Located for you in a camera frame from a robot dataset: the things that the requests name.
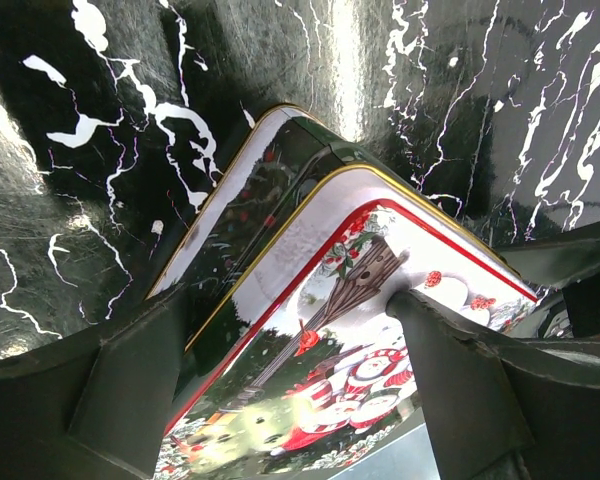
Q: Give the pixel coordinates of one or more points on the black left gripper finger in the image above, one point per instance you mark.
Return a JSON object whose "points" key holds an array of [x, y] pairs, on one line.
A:
{"points": [[574, 314], [559, 260]]}

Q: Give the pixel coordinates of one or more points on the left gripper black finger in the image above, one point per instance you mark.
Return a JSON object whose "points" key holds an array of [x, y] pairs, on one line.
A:
{"points": [[94, 405], [497, 407]]}

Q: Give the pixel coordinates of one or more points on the gold tin lid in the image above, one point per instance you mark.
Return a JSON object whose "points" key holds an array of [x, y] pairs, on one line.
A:
{"points": [[303, 368]]}

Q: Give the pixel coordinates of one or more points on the gold cookie tin box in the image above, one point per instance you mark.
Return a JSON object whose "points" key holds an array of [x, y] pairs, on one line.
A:
{"points": [[280, 164]]}

